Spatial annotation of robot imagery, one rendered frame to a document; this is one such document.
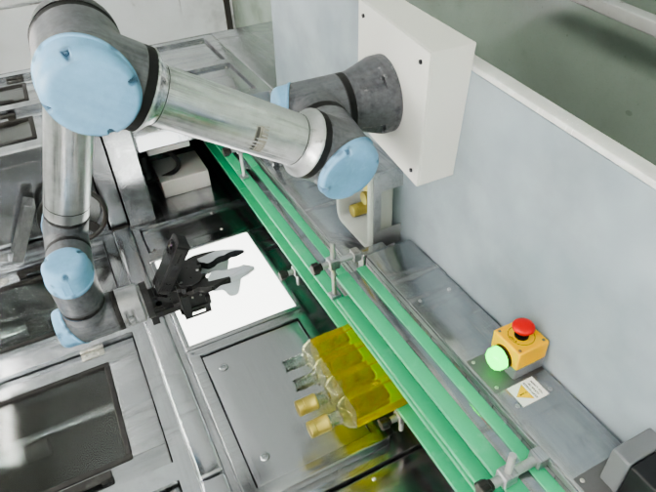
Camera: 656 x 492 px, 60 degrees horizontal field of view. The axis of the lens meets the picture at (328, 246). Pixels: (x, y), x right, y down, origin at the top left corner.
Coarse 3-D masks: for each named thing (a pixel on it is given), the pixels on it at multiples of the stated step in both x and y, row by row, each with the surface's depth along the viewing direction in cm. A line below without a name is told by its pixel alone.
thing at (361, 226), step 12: (372, 180) 128; (372, 192) 129; (348, 204) 150; (372, 204) 131; (348, 216) 150; (360, 216) 149; (372, 216) 133; (348, 228) 147; (360, 228) 145; (372, 228) 136; (360, 240) 142; (372, 240) 139
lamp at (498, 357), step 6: (492, 348) 102; (498, 348) 102; (504, 348) 101; (486, 354) 103; (492, 354) 101; (498, 354) 101; (504, 354) 101; (510, 354) 101; (492, 360) 101; (498, 360) 100; (504, 360) 101; (510, 360) 101; (492, 366) 102; (498, 366) 101; (504, 366) 101
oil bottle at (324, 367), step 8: (352, 344) 128; (360, 344) 128; (336, 352) 126; (344, 352) 126; (352, 352) 126; (360, 352) 126; (368, 352) 126; (320, 360) 125; (328, 360) 125; (336, 360) 125; (344, 360) 125; (352, 360) 125; (360, 360) 125; (312, 368) 125; (320, 368) 123; (328, 368) 123; (336, 368) 123; (344, 368) 123; (320, 376) 123; (328, 376) 122; (320, 384) 124
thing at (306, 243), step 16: (256, 176) 185; (256, 192) 176; (272, 192) 176; (272, 208) 169; (288, 208) 169; (288, 224) 163; (304, 224) 162; (288, 240) 157; (304, 240) 157; (320, 240) 156; (304, 256) 151; (320, 256) 151; (320, 272) 145; (336, 272) 146; (336, 304) 136; (384, 368) 121; (432, 432) 108
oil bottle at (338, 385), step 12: (372, 360) 124; (348, 372) 122; (360, 372) 122; (372, 372) 122; (384, 372) 122; (324, 384) 121; (336, 384) 120; (348, 384) 119; (360, 384) 120; (336, 396) 118
